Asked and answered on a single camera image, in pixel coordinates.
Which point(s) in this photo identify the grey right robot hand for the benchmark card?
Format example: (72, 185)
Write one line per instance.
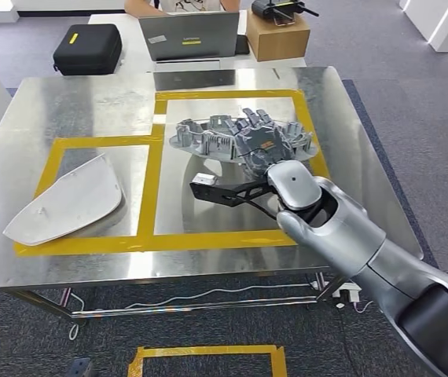
(263, 145)

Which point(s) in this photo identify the grey plastic wheel hubcap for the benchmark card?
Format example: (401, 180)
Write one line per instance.
(208, 140)

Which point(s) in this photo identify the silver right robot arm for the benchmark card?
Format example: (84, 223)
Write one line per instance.
(345, 234)

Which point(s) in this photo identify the steel workbench grey top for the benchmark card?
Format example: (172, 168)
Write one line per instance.
(90, 104)

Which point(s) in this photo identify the yellow tape strip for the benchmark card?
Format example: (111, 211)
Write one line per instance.
(224, 94)

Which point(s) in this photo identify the black phone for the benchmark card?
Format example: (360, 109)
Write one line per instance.
(243, 45)

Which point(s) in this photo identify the brown cardboard box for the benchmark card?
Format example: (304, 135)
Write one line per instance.
(279, 40)

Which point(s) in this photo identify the black device with antennas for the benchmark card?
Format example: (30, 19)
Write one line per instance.
(273, 9)

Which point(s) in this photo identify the grey laptop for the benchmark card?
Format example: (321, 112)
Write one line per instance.
(190, 36)

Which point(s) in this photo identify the white power strip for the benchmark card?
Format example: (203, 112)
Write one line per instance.
(351, 295)

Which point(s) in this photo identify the white desk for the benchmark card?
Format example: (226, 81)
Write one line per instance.
(130, 47)

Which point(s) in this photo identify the person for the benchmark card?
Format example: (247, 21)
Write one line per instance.
(141, 6)

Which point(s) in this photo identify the black zipped carrying case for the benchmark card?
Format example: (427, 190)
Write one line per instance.
(88, 49)

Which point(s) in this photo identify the white blocks with light strips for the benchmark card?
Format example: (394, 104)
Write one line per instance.
(436, 23)

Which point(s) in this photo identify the white plastic car panel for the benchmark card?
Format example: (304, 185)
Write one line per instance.
(71, 203)

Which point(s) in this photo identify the yellow tape frame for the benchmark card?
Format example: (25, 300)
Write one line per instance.
(47, 172)

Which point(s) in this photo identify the dark left wrist camera box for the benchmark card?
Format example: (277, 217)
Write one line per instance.
(80, 367)

